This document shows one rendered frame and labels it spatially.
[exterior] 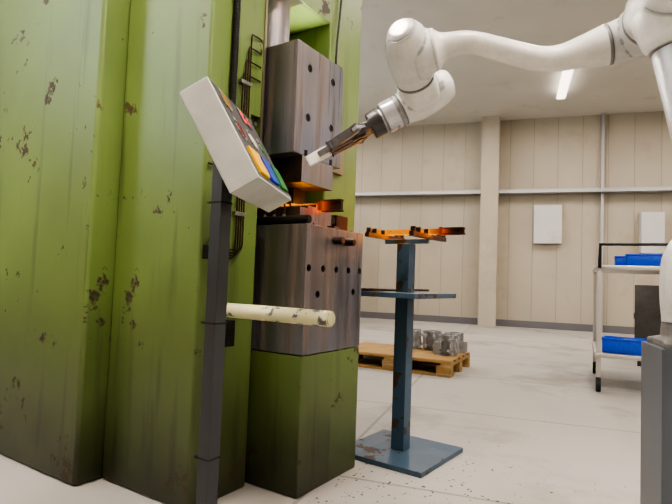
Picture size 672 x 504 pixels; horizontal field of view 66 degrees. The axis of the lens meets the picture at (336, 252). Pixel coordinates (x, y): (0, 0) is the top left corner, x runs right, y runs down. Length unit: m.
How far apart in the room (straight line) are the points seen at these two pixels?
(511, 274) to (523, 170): 1.89
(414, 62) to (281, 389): 1.12
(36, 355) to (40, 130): 0.85
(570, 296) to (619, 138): 2.83
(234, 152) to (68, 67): 1.13
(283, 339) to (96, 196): 0.82
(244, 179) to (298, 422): 0.90
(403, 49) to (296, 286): 0.85
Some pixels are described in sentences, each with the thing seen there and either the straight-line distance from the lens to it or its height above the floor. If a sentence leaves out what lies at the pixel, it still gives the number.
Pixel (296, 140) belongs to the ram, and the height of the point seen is 1.21.
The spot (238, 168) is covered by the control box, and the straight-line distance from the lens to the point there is 1.24.
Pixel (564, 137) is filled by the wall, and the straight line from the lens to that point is 10.22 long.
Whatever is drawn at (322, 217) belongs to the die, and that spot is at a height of 0.96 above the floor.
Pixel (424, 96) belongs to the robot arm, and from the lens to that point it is 1.44.
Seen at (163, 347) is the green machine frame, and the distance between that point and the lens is 1.80.
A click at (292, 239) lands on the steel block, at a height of 0.86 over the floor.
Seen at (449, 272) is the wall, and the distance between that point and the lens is 9.90.
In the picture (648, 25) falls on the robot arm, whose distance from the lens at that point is 1.35.
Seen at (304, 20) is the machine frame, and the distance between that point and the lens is 2.42.
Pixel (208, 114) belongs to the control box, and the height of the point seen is 1.11.
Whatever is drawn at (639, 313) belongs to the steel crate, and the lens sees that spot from 5.76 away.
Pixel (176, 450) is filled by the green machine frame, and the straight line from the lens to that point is 1.80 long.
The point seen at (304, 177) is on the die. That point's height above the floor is 1.09.
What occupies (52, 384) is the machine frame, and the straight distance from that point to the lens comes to 2.15.
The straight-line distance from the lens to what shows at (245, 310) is 1.61.
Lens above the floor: 0.73
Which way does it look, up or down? 3 degrees up
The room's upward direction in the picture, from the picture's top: 2 degrees clockwise
